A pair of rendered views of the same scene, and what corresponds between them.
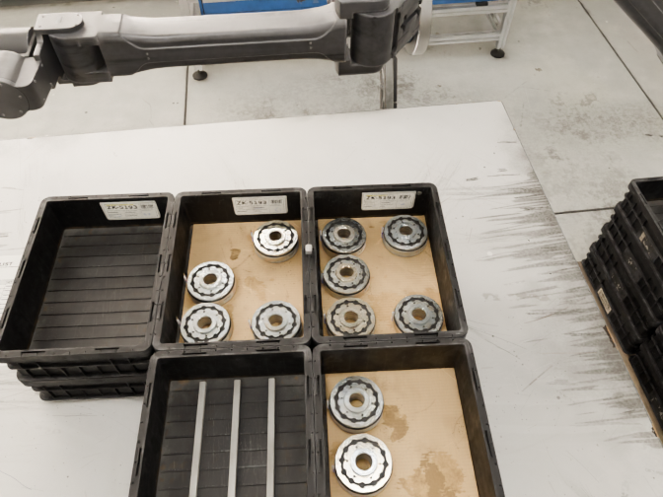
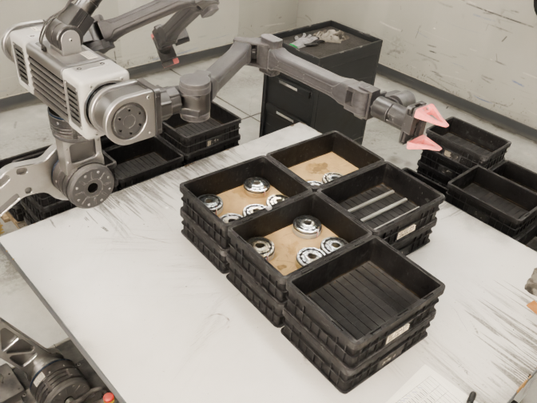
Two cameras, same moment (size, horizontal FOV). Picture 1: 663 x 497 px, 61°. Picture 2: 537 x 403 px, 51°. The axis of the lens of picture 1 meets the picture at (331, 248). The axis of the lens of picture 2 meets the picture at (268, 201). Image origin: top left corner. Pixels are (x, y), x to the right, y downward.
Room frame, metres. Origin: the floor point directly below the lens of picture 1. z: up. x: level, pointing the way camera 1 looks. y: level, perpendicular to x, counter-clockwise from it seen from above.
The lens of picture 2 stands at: (1.67, 1.25, 2.07)
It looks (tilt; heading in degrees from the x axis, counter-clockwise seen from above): 36 degrees down; 231
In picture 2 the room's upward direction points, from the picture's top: 5 degrees clockwise
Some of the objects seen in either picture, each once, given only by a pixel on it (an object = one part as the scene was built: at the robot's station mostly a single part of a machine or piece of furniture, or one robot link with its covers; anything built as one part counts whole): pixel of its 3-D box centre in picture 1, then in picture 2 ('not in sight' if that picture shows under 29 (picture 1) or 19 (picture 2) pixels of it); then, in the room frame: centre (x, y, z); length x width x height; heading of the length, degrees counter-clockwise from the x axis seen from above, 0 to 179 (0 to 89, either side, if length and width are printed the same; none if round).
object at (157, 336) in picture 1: (237, 263); (300, 233); (0.67, 0.20, 0.92); 0.40 x 0.30 x 0.02; 3
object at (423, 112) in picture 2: not in sight; (429, 123); (0.61, 0.53, 1.47); 0.09 x 0.07 x 0.07; 96
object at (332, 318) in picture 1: (350, 319); (280, 202); (0.57, -0.04, 0.86); 0.10 x 0.10 x 0.01
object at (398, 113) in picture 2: not in sight; (403, 118); (0.62, 0.46, 1.45); 0.07 x 0.07 x 0.10; 6
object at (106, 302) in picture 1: (101, 282); (363, 298); (0.65, 0.50, 0.87); 0.40 x 0.30 x 0.11; 3
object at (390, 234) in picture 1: (405, 232); (208, 202); (0.80, -0.17, 0.86); 0.10 x 0.10 x 0.01
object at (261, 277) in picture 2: (241, 276); (298, 245); (0.67, 0.20, 0.87); 0.40 x 0.30 x 0.11; 3
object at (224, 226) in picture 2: (380, 257); (246, 189); (0.68, -0.10, 0.92); 0.40 x 0.30 x 0.02; 3
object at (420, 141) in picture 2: not in sight; (426, 137); (0.61, 0.53, 1.44); 0.09 x 0.07 x 0.07; 96
